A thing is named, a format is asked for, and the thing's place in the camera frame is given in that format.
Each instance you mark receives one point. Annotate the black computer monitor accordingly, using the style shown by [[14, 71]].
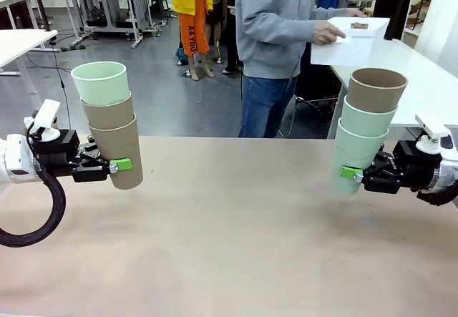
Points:
[[395, 13]]

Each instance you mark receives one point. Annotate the black stand base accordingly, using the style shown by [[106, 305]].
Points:
[[315, 104]]

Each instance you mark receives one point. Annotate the person's right hand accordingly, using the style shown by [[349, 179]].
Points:
[[323, 32]]

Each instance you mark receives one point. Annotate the large white side table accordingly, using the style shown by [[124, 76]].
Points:
[[426, 88]]

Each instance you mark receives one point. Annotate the white plastic basket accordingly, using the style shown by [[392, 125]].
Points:
[[343, 54]]

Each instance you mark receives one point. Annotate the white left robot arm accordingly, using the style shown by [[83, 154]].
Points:
[[14, 163]]

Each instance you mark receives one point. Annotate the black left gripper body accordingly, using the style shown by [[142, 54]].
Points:
[[57, 159]]

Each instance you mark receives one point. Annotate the brown plastic cup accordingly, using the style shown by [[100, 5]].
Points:
[[374, 95], [107, 114], [120, 145]]

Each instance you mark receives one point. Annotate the black stand pole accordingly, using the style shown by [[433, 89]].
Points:
[[40, 5]]

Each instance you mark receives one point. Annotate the person's left hand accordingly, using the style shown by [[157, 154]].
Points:
[[355, 13]]

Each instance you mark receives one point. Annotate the person in grey hoodie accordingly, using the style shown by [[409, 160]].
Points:
[[264, 45]]

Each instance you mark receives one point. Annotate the mannequin in yellow and orange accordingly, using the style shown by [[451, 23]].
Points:
[[189, 16]]

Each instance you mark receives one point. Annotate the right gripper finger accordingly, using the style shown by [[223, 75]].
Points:
[[383, 152], [350, 173]]

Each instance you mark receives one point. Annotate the person's left forearm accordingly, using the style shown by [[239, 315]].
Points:
[[332, 12]]

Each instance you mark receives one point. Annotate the mint green plastic cup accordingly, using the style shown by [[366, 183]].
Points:
[[352, 149], [365, 118], [103, 88]]

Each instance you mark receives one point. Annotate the person in black clothes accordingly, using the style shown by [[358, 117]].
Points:
[[230, 27]]

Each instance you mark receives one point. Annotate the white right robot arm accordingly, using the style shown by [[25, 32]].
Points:
[[449, 174]]

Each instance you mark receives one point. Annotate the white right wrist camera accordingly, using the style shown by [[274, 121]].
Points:
[[433, 131]]

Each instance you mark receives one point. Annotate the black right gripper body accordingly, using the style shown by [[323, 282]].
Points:
[[411, 170]]

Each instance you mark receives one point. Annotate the person's right forearm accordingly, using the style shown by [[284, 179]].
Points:
[[286, 27]]

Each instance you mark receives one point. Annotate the white upright panel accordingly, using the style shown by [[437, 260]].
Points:
[[440, 16]]

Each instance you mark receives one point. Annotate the black floor power strip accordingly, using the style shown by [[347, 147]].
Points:
[[73, 47]]

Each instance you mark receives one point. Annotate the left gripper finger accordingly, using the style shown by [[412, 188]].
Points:
[[93, 144], [121, 164]]

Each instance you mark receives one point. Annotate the small white side table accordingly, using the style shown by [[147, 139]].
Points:
[[18, 45]]

